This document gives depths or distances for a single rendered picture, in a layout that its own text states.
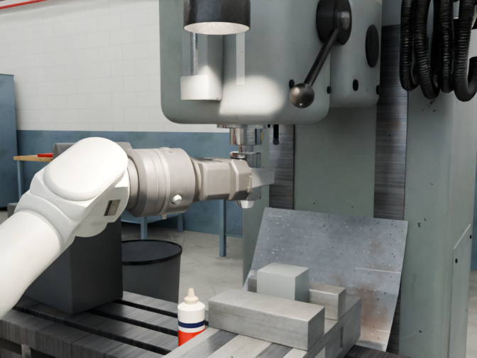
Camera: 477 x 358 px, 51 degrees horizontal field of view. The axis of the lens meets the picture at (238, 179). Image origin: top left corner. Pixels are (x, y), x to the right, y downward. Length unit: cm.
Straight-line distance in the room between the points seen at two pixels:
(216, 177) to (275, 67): 16
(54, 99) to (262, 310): 712
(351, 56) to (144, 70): 575
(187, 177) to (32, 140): 746
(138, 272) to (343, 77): 195
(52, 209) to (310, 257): 65
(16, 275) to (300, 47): 43
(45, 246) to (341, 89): 48
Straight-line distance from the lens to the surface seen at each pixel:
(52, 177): 56
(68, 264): 97
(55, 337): 92
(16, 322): 101
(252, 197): 72
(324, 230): 108
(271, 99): 62
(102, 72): 698
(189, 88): 63
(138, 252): 302
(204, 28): 59
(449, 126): 103
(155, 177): 62
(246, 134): 71
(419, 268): 107
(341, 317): 78
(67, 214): 55
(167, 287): 267
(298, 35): 67
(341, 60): 79
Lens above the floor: 131
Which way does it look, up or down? 6 degrees down
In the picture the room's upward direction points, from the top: straight up
